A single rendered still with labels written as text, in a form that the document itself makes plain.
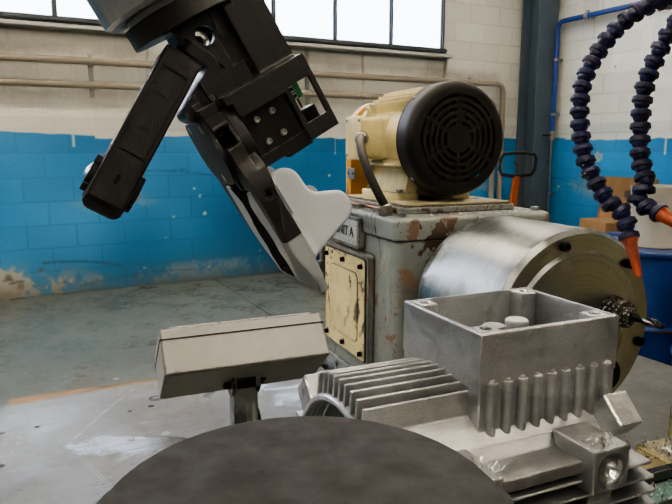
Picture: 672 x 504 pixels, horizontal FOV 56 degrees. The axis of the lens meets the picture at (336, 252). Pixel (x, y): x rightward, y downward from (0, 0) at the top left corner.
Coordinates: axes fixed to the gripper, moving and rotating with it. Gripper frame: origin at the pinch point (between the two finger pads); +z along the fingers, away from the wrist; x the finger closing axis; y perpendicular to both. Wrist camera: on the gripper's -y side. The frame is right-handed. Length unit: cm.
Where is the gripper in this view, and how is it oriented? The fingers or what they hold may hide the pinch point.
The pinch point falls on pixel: (297, 276)
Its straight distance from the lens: 46.8
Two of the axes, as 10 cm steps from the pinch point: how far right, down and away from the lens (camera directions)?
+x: -3.8, -1.6, 9.1
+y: 8.0, -5.5, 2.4
